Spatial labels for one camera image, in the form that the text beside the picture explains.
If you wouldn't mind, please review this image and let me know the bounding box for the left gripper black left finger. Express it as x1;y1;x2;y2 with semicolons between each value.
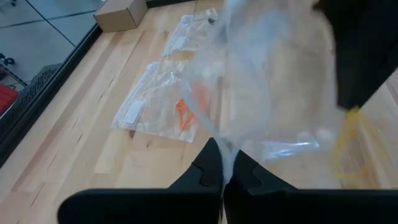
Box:
57;137;224;224

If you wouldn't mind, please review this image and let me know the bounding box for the brown cardboard box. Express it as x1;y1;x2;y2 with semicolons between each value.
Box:
93;0;149;34

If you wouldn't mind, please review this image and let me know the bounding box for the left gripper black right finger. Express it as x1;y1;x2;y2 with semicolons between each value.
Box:
223;149;398;224

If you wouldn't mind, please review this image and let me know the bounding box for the red plastic storage bin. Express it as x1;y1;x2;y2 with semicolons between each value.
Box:
0;83;20;115

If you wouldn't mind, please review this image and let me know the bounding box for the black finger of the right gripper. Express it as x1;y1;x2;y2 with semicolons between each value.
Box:
313;0;398;110

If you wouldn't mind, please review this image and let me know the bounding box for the orange rubber band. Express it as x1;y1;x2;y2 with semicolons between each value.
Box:
175;98;191;123
179;110;197;131

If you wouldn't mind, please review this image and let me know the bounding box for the clear plastic zip bag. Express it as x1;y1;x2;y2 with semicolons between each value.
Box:
162;7;219;59
179;0;346;185
111;60;201;144

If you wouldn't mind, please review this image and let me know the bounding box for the yellow rubber band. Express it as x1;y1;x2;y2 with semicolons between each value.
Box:
328;107;376;182

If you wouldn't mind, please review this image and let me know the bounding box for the black perforated platform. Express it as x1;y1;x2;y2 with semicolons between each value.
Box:
0;63;63;127

